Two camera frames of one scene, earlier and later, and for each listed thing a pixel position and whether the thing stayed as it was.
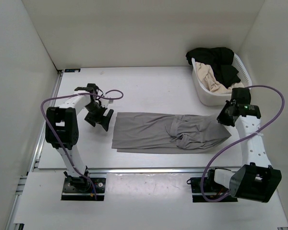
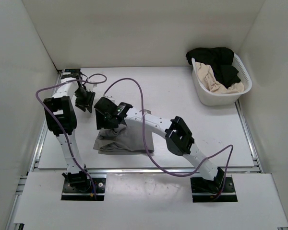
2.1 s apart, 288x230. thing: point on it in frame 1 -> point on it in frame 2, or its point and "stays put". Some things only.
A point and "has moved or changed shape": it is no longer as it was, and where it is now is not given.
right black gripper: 221,118 -> 101,123
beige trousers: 212,82 stays put
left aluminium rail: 41,141 stays put
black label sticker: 72,70 stays put
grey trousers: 156,132 has moved or changed shape
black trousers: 220,60 stays put
